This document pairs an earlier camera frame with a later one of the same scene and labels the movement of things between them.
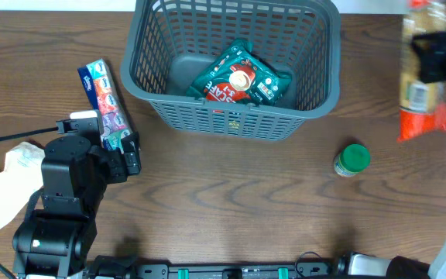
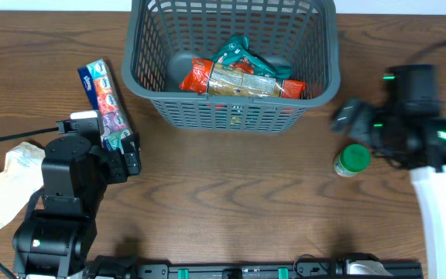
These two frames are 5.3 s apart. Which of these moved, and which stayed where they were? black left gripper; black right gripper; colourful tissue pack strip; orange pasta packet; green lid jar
Moved: orange pasta packet; black right gripper
Stayed: black left gripper; colourful tissue pack strip; green lid jar
